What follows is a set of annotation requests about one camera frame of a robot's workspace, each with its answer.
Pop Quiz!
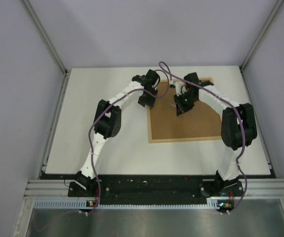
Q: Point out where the aluminium right table rail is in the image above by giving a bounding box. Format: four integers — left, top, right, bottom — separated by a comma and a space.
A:
239, 66, 278, 178

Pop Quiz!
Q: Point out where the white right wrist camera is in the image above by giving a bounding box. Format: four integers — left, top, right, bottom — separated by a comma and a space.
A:
170, 81, 187, 96

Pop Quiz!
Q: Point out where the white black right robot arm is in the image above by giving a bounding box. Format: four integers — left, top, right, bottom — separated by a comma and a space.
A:
170, 73, 257, 197

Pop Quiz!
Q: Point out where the aluminium front rail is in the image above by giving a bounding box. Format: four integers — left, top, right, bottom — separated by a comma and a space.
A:
24, 179, 284, 199

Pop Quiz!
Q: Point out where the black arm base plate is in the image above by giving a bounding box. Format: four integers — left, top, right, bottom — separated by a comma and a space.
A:
68, 173, 244, 198

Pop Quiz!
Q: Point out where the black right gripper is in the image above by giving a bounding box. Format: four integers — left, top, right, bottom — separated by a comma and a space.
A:
173, 91, 197, 116

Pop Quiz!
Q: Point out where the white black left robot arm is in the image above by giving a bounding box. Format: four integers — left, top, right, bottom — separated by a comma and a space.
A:
75, 70, 160, 196

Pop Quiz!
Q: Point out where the aluminium right corner post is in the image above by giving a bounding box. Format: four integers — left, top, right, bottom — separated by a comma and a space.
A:
239, 0, 284, 73

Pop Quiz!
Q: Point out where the aluminium corner post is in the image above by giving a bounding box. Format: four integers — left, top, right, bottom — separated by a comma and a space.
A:
20, 0, 68, 75
239, 0, 284, 73

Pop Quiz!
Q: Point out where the aluminium table rail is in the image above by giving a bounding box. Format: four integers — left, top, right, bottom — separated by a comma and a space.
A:
239, 66, 278, 178
36, 71, 71, 179

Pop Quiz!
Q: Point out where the aluminium left table rail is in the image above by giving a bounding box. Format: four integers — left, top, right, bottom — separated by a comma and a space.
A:
36, 71, 71, 179

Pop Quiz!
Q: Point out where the white slotted cable duct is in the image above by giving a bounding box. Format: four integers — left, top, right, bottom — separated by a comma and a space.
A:
34, 198, 234, 210

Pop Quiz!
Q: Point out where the aluminium left corner post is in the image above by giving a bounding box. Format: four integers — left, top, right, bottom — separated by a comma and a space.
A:
20, 0, 68, 75

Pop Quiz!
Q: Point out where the wooden picture frame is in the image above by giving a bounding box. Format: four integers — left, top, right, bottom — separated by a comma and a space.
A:
147, 80, 221, 143

